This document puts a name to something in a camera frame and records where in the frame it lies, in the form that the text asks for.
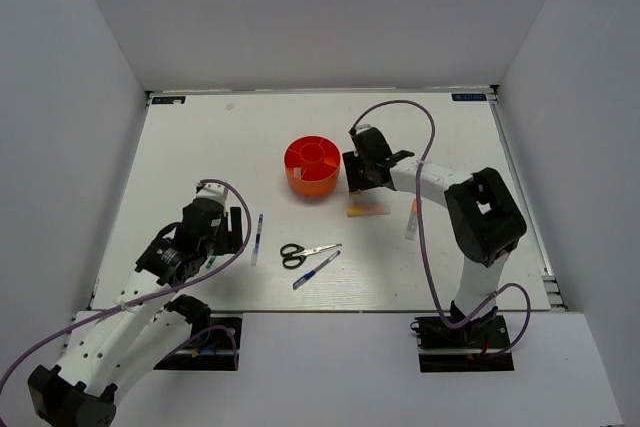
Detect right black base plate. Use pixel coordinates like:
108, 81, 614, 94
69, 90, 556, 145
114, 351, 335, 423
410, 315, 514, 373

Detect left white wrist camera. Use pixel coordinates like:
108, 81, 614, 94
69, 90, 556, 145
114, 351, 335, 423
195, 182, 228, 207

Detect blue ballpoint pen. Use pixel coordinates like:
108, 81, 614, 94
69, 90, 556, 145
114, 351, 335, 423
292, 250, 341, 291

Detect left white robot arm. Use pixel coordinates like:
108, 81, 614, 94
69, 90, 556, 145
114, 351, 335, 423
27, 197, 242, 426

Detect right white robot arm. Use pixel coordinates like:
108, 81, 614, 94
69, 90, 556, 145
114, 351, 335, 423
340, 126, 527, 346

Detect blue corner label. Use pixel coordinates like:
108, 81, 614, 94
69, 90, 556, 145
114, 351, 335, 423
451, 93, 487, 102
151, 96, 186, 105

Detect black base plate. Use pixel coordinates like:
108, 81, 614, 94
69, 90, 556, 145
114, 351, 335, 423
410, 315, 514, 373
154, 316, 243, 372

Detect black handled scissors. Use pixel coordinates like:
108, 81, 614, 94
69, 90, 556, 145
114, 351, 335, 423
280, 243, 342, 270

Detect orange capped glue stick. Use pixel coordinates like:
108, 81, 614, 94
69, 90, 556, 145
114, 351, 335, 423
405, 201, 418, 240

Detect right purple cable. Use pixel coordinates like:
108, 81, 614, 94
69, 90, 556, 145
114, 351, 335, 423
352, 99, 531, 354

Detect yellow orange highlighter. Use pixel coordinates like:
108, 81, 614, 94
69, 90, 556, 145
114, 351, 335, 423
346, 204, 391, 218

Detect right blue corner label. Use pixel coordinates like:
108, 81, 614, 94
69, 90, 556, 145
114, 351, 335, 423
451, 93, 487, 102

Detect left blue corner label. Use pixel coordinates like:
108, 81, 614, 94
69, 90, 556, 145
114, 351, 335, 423
151, 96, 186, 105

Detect purple cable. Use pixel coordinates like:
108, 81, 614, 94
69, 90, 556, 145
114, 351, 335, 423
352, 99, 531, 354
0, 177, 251, 393

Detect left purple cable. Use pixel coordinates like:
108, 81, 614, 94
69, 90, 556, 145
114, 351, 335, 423
0, 177, 251, 393

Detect orange round desk organizer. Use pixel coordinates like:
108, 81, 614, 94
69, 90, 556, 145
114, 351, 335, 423
284, 135, 342, 197

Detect blue gel pen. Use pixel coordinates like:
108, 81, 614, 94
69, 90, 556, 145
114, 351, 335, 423
250, 213, 264, 267

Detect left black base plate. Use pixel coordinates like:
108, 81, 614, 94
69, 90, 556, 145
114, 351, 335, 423
154, 316, 243, 372

